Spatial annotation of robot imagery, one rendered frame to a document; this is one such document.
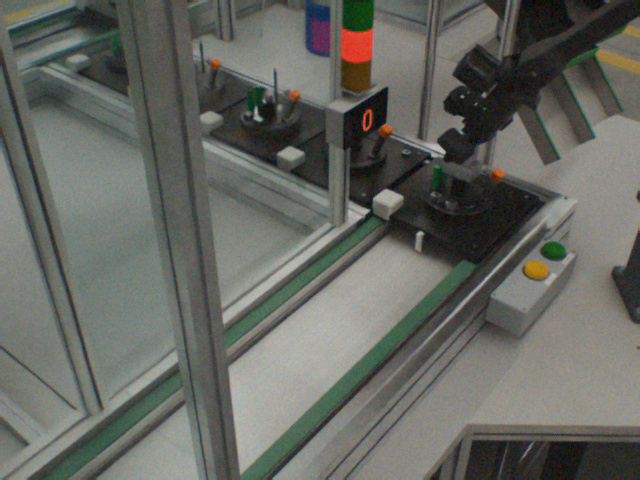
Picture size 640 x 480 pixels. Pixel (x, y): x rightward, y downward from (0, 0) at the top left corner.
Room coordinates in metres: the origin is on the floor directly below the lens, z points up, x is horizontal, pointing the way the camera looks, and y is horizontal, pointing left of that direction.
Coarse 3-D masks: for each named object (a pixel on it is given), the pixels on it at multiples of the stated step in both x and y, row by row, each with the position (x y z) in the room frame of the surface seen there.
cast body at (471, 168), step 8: (440, 160) 1.22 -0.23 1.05; (472, 160) 1.19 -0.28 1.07; (480, 160) 1.19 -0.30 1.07; (448, 168) 1.19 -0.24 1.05; (456, 168) 1.18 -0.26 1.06; (464, 168) 1.17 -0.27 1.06; (472, 168) 1.17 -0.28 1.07; (480, 168) 1.19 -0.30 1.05; (456, 176) 1.18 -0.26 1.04; (464, 176) 1.17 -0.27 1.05; (472, 176) 1.17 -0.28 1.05
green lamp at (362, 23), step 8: (344, 0) 1.11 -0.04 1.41; (368, 0) 1.11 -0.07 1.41; (344, 8) 1.11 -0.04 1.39; (352, 8) 1.10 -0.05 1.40; (360, 8) 1.10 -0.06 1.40; (368, 8) 1.11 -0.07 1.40; (344, 16) 1.11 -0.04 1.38; (352, 16) 1.10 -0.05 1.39; (360, 16) 1.10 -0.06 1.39; (368, 16) 1.11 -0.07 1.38; (344, 24) 1.11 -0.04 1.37; (352, 24) 1.10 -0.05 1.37; (360, 24) 1.10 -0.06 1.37; (368, 24) 1.11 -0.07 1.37; (360, 32) 1.10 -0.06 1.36
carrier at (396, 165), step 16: (368, 144) 1.38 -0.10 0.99; (384, 144) 1.38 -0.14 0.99; (400, 144) 1.41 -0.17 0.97; (352, 160) 1.31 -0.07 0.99; (368, 160) 1.32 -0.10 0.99; (384, 160) 1.33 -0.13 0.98; (400, 160) 1.35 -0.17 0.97; (416, 160) 1.35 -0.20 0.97; (352, 176) 1.28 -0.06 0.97; (368, 176) 1.28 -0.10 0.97; (384, 176) 1.28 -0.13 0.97; (400, 176) 1.29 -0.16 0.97; (352, 192) 1.23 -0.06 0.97; (368, 192) 1.23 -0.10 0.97; (368, 208) 1.20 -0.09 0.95
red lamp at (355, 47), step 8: (344, 32) 1.11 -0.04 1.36; (352, 32) 1.10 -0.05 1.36; (368, 32) 1.11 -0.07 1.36; (344, 40) 1.11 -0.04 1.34; (352, 40) 1.10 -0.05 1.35; (360, 40) 1.10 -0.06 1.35; (368, 40) 1.11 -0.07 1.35; (344, 48) 1.11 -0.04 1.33; (352, 48) 1.10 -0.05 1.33; (360, 48) 1.10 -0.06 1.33; (368, 48) 1.11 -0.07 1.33; (344, 56) 1.11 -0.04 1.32; (352, 56) 1.10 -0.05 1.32; (360, 56) 1.10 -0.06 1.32; (368, 56) 1.11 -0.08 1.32
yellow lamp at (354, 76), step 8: (344, 64) 1.11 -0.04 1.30; (352, 64) 1.10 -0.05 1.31; (360, 64) 1.10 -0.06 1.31; (368, 64) 1.11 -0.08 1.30; (344, 72) 1.11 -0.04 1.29; (352, 72) 1.10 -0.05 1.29; (360, 72) 1.10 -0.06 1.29; (368, 72) 1.11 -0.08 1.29; (344, 80) 1.11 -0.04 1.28; (352, 80) 1.10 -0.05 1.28; (360, 80) 1.10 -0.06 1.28; (368, 80) 1.11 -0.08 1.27; (352, 88) 1.10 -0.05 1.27; (360, 88) 1.10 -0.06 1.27
